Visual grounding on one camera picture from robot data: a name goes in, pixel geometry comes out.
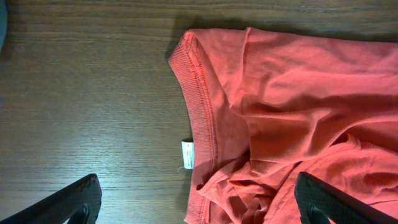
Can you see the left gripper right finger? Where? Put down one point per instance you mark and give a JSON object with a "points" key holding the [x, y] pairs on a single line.
{"points": [[322, 203]]}

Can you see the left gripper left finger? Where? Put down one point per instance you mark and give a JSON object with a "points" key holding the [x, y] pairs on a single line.
{"points": [[79, 202]]}

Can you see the red polo shirt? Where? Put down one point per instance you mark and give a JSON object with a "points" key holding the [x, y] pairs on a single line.
{"points": [[266, 106]]}

